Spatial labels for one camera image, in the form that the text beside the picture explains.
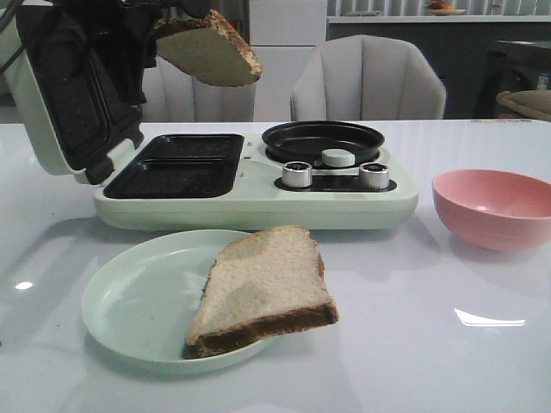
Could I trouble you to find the white cabinet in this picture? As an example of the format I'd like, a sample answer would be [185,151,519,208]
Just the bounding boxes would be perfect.
[246,1,327,121]

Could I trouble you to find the pink bowl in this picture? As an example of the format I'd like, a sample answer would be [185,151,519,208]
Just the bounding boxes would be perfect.
[432,169,550,252]

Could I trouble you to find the bread slice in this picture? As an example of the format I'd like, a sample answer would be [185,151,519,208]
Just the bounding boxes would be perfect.
[184,225,339,358]
[155,9,263,87]

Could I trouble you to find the fruit plate on counter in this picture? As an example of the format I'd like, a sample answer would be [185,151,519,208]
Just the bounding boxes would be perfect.
[424,0,465,16]

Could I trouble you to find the green breakfast maker base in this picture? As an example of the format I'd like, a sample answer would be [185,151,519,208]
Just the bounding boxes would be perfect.
[94,133,418,231]

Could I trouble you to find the left grey chair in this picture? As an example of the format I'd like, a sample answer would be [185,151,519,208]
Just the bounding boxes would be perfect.
[141,58,256,122]

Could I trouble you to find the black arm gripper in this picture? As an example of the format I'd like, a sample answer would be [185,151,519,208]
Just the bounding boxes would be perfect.
[21,1,210,105]

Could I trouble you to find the right grey chair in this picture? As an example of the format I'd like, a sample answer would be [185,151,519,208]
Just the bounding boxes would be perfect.
[290,35,447,121]

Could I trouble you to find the green breakfast maker lid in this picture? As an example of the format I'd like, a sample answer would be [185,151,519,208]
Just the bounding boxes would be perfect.
[1,5,144,184]

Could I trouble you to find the light green plate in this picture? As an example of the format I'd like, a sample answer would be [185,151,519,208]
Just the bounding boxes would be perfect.
[81,229,272,374]

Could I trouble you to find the left silver control knob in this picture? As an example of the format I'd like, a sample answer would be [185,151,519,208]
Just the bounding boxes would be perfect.
[282,161,313,188]

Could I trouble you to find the black round frying pan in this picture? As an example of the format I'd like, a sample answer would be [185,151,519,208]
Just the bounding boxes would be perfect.
[262,120,385,169]

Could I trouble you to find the silver control knob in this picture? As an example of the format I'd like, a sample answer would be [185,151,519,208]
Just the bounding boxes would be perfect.
[282,161,313,188]
[358,163,390,190]

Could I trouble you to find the grey chair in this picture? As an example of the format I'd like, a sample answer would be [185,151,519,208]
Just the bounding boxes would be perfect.
[141,58,256,122]
[290,35,447,121]

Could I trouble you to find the right silver control knob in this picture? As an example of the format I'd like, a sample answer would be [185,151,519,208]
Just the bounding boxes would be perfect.
[358,163,390,190]

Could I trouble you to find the dark counter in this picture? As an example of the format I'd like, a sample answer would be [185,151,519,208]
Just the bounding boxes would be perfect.
[326,15,550,119]

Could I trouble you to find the tan cushion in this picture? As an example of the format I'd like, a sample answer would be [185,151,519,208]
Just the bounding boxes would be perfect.
[496,89,550,121]

